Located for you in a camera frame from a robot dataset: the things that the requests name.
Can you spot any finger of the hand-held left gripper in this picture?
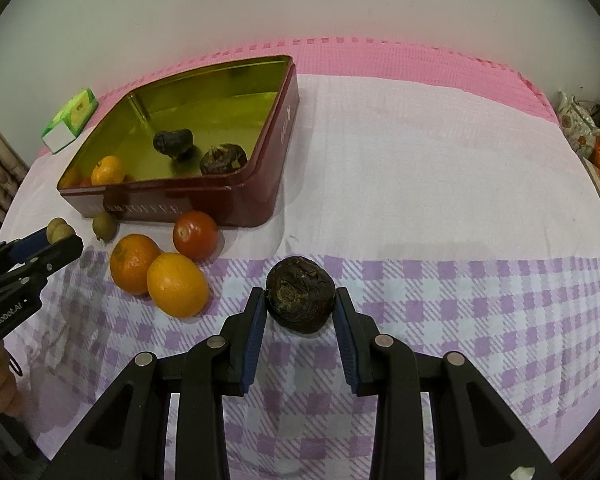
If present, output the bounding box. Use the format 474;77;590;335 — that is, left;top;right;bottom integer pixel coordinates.
0;225;56;266
10;234;84;286

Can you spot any small oval orange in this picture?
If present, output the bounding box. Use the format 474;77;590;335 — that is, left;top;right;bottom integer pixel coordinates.
146;252;210;319

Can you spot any patterned bag at right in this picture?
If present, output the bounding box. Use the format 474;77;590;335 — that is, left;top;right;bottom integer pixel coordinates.
557;90;600;158

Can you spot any red tin box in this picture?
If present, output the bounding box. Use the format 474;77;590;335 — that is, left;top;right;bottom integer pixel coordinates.
56;55;301;228

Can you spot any large orange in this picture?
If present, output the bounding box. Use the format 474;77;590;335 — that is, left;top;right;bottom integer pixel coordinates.
90;155;127;187

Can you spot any person's left hand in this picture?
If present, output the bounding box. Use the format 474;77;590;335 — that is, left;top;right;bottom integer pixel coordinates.
0;342;23;417

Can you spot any pink purple checked tablecloth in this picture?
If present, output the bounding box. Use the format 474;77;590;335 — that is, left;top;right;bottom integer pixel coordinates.
0;36;600;480

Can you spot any green tissue box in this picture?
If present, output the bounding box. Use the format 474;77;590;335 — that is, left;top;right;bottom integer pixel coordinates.
41;89;98;155

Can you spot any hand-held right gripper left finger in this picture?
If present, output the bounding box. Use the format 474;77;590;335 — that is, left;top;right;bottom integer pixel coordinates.
50;287;268;480

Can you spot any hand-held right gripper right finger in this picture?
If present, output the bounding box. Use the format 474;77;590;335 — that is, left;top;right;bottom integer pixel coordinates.
332;287;561;480

